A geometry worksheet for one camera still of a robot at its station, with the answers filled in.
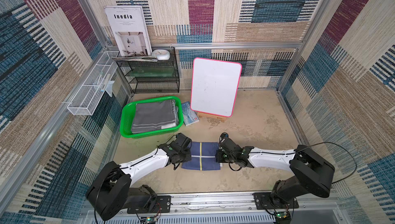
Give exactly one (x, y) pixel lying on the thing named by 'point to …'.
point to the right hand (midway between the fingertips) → (214, 154)
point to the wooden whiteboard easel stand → (223, 118)
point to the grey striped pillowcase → (155, 115)
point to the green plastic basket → (126, 113)
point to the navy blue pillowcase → (203, 156)
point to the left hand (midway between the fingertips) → (188, 155)
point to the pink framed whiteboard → (214, 86)
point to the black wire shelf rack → (160, 76)
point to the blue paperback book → (190, 116)
